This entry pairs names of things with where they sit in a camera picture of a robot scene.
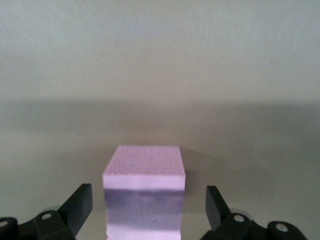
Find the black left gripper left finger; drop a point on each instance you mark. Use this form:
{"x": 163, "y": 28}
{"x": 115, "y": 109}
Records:
{"x": 80, "y": 205}

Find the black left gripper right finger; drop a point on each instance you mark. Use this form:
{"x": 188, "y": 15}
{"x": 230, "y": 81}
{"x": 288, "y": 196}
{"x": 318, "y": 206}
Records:
{"x": 215, "y": 207}

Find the pink foam block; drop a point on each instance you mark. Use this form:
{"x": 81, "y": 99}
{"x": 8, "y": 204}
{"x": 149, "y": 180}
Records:
{"x": 143, "y": 162}

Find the table cover sheet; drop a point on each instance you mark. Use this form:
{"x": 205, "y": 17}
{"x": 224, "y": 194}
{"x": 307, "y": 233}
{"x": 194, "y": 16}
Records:
{"x": 75, "y": 75}

